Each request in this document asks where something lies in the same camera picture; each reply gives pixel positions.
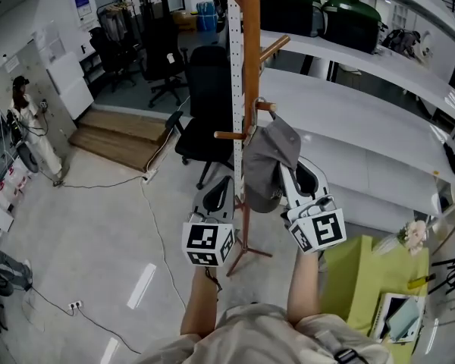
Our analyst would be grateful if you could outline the grey shoulder strap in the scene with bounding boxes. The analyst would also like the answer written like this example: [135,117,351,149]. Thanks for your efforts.
[313,327,360,364]

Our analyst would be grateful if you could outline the white floor cable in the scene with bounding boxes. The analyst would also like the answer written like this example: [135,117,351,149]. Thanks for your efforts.
[139,180,187,311]

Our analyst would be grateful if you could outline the black metal stool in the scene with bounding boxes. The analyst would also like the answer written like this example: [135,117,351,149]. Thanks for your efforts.
[427,240,455,296]

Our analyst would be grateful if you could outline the grey cap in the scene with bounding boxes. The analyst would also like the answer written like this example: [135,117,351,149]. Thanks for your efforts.
[241,111,303,215]

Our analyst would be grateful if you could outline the clothes rack with garments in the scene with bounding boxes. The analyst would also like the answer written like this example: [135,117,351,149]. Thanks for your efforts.
[96,0,138,42]

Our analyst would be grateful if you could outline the person's right forearm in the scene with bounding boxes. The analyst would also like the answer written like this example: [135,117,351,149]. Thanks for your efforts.
[285,249,324,326]

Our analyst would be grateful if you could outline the wooden steps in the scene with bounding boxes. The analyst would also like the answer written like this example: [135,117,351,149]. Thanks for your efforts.
[67,108,172,173]

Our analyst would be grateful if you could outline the green tablecloth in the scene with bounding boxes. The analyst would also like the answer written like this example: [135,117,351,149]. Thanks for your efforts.
[319,234,431,364]

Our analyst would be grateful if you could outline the black office chair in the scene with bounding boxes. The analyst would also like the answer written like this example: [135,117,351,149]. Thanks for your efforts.
[88,26,138,93]
[140,24,190,108]
[164,45,239,191]

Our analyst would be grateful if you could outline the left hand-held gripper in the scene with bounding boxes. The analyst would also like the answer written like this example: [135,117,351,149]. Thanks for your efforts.
[180,175,237,268]

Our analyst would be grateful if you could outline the black floor cable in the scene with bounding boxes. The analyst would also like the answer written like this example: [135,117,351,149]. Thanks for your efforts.
[29,285,142,356]
[54,174,146,190]

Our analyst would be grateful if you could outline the small black pouch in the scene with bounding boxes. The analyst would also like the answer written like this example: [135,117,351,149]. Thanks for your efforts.
[442,141,455,176]

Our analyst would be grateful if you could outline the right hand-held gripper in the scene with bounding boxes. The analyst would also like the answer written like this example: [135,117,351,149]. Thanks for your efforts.
[279,156,346,256]

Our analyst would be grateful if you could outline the pale flower bouquet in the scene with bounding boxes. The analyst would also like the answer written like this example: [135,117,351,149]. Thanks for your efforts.
[397,219,430,256]

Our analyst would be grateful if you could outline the blue striped bag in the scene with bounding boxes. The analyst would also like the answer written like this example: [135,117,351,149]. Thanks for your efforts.
[196,1,218,34]

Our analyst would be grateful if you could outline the white cabinet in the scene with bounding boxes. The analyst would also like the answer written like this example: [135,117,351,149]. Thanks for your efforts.
[46,51,96,121]

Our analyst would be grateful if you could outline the person's left forearm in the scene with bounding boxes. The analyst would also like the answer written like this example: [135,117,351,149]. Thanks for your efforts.
[179,265,219,337]

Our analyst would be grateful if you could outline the white shelf unit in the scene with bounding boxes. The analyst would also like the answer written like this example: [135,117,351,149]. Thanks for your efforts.
[256,0,455,228]

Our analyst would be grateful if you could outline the yellow utility knife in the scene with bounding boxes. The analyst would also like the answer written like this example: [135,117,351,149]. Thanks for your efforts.
[406,273,438,290]

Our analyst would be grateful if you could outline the black backpack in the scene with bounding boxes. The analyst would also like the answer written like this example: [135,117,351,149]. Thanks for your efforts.
[380,28,422,58]

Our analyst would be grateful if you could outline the black box with green lid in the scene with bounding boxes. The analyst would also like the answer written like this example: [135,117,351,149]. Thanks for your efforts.
[319,0,388,55]
[259,0,324,38]

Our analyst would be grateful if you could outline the white perforated metal post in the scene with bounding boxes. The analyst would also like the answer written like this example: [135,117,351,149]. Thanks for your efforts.
[225,0,245,197]

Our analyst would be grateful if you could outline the black wrist strap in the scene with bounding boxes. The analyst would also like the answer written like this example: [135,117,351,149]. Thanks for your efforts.
[203,266,224,292]

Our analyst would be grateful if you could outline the person's beige shirt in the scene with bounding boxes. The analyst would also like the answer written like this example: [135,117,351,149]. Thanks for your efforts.
[135,303,394,364]

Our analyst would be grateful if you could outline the wooden coat rack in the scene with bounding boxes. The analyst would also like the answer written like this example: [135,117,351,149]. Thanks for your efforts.
[213,0,291,278]

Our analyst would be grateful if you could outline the yellow cardboard box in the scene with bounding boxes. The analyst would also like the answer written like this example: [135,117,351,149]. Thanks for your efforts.
[171,10,199,32]

